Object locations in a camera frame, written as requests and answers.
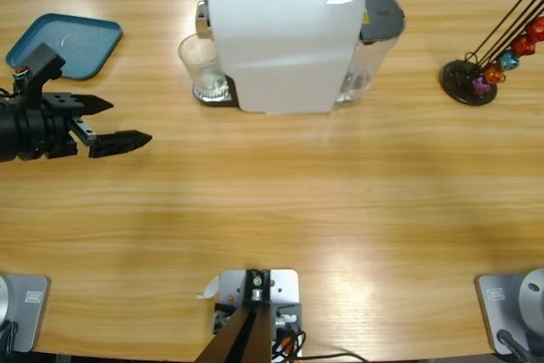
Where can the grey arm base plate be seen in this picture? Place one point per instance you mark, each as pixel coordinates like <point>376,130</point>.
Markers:
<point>30,312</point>
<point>510,307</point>

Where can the white paper tag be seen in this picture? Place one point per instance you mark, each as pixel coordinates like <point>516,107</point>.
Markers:
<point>210,288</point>

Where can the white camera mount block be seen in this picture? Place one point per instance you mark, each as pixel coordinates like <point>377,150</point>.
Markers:
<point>282,286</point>

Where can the orange coffee capsule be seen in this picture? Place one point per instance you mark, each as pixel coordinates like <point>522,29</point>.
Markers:
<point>494,74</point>

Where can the teal plastic tray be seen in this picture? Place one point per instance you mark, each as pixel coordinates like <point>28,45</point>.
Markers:
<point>85,40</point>

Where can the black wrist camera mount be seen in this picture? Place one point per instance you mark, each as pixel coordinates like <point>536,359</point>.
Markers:
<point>38,65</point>

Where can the white capsule coffee machine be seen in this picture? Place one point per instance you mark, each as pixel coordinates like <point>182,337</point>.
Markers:
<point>280,52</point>

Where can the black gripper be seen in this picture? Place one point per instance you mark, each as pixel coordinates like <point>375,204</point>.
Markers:
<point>47,129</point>

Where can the black capsule holder with rods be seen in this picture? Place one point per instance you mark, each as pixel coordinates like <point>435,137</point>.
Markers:
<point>457,82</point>

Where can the blue coffee capsule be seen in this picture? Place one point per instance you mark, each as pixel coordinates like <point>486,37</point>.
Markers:
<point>508,61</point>

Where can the clear water tank dark lid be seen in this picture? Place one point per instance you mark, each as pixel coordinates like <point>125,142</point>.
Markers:
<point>382,14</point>

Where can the dark camera post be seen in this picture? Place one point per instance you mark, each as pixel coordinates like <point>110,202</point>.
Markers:
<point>242,329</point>

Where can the clear glass cup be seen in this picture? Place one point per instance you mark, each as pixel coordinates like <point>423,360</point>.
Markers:
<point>197,61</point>

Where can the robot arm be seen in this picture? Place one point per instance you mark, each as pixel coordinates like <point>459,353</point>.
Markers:
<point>8,133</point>

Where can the purple coffee capsule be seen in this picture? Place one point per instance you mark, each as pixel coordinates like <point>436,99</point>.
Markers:
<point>480,85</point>

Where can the red coffee capsule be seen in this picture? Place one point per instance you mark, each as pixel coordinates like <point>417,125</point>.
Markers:
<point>523,45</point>
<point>536,29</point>

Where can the metal grate drip tray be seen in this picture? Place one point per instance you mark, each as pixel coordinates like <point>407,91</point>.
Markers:
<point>212,97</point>

